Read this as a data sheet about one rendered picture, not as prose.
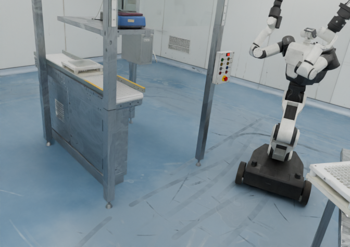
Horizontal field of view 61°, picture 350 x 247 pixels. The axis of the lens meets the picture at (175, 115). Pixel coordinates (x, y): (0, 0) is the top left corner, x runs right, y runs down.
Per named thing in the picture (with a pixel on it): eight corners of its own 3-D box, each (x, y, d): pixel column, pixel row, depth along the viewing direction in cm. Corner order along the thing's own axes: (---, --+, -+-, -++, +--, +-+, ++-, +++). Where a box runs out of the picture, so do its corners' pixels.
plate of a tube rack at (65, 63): (103, 68, 240) (103, 65, 239) (74, 71, 224) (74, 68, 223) (89, 61, 256) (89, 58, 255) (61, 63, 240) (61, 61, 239)
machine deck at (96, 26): (153, 35, 194) (154, 29, 193) (102, 37, 170) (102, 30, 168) (104, 22, 234) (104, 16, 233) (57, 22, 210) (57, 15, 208)
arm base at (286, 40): (277, 52, 259) (289, 47, 259) (285, 61, 250) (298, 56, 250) (277, 38, 247) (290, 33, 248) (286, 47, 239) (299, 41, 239)
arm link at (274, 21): (270, 15, 249) (266, 28, 250) (267, 10, 240) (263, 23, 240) (284, 16, 244) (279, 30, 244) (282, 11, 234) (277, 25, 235)
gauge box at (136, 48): (152, 63, 202) (153, 34, 194) (139, 65, 195) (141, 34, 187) (133, 57, 216) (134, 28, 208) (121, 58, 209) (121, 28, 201)
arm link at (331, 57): (319, 72, 214) (330, 63, 219) (330, 70, 206) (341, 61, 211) (313, 57, 211) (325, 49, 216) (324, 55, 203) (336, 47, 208)
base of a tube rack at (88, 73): (103, 74, 241) (103, 71, 241) (75, 77, 226) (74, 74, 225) (89, 66, 258) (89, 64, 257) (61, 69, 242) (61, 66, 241)
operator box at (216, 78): (229, 82, 252) (234, 51, 241) (216, 84, 241) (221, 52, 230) (223, 80, 256) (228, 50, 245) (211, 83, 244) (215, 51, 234)
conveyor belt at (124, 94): (142, 100, 210) (143, 93, 208) (112, 107, 193) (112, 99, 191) (61, 58, 297) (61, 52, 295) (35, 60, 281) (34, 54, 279)
